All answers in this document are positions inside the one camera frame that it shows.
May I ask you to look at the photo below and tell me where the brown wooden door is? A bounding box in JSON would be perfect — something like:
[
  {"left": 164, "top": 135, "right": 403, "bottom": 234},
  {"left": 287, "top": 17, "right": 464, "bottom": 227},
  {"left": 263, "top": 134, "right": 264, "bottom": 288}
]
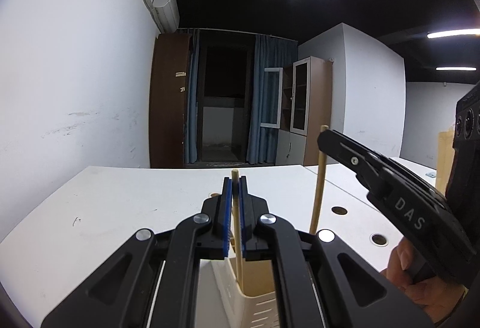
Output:
[{"left": 149, "top": 34, "right": 191, "bottom": 169}]

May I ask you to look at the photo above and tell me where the blue curtain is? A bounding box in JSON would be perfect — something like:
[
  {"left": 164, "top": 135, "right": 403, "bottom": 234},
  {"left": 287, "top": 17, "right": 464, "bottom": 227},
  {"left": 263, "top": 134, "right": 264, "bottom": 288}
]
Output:
[{"left": 247, "top": 34, "right": 298, "bottom": 165}]

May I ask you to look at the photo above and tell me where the ceiling light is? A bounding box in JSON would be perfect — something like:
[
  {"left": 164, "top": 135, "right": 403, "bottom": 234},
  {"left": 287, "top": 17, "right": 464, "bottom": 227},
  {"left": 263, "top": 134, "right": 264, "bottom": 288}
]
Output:
[
  {"left": 427, "top": 28, "right": 480, "bottom": 39},
  {"left": 435, "top": 66, "right": 477, "bottom": 72}
]

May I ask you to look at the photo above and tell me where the white air conditioner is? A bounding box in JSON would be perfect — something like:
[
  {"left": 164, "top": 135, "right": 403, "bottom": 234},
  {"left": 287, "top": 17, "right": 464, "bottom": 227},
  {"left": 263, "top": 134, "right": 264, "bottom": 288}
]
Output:
[{"left": 153, "top": 0, "right": 180, "bottom": 34}]

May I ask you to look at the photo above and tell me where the right hand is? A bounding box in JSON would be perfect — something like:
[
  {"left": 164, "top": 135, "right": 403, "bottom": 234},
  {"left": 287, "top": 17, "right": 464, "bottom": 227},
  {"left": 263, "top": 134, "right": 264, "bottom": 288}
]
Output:
[{"left": 382, "top": 238, "right": 466, "bottom": 324}]

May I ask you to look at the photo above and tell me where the cardboard box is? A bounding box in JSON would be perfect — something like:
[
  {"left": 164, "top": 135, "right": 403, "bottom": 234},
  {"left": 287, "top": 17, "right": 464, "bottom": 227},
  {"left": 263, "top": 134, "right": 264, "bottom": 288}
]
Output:
[{"left": 435, "top": 126, "right": 455, "bottom": 194}]

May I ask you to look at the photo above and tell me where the light wooden chopstick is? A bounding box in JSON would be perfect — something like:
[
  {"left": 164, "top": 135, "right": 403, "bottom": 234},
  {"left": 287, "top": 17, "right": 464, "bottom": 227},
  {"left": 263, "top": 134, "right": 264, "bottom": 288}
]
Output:
[
  {"left": 308, "top": 124, "right": 330, "bottom": 235},
  {"left": 231, "top": 169, "right": 244, "bottom": 291}
]

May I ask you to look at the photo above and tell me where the wooden glass door cabinet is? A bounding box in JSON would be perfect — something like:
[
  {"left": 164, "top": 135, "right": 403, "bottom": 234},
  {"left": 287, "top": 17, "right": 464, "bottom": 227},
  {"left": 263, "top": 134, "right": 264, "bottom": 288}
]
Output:
[{"left": 275, "top": 56, "right": 333, "bottom": 166}]

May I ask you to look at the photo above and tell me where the beige utensil holder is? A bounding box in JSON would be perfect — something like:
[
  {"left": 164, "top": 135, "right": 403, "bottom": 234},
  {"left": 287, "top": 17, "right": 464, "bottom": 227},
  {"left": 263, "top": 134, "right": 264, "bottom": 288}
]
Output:
[{"left": 211, "top": 257, "right": 280, "bottom": 328}]

